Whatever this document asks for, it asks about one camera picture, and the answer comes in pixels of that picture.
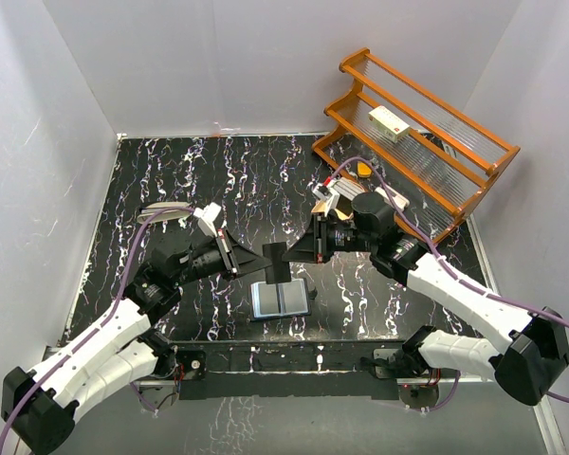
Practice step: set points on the white red small box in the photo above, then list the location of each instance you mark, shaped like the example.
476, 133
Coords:
388, 123

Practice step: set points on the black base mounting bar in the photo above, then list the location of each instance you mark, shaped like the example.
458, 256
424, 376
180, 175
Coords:
219, 369

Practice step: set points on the beige grey stapler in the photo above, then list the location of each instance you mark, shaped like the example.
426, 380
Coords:
164, 211

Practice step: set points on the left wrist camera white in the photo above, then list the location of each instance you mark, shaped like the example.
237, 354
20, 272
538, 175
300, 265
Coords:
206, 217

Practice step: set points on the white small device on shelf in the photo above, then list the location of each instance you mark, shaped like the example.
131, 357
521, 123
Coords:
393, 197

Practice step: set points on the black leather card holder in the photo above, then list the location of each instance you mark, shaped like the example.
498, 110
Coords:
281, 300

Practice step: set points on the black VIP card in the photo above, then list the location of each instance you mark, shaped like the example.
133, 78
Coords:
268, 304

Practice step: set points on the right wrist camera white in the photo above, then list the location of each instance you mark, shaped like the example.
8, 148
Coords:
327, 197

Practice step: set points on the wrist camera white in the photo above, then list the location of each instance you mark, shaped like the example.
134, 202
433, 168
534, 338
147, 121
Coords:
206, 217
327, 197

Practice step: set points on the orange small container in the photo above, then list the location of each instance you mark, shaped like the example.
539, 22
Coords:
363, 170

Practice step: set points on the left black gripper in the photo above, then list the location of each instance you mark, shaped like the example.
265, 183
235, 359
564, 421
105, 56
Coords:
237, 260

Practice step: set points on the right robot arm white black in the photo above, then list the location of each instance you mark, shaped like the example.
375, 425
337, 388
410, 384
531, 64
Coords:
523, 351

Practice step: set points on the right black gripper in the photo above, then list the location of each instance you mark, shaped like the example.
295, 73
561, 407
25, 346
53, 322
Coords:
313, 245

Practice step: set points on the orange wooden shelf rack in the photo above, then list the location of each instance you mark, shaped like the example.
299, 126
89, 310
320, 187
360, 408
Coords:
444, 166

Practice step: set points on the stack of credit cards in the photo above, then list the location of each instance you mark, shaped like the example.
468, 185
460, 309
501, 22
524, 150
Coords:
348, 189

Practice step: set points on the beige oval card tray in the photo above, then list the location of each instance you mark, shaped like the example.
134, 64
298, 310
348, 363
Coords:
344, 210

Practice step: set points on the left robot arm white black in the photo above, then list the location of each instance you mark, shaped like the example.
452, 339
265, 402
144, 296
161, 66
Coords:
44, 404

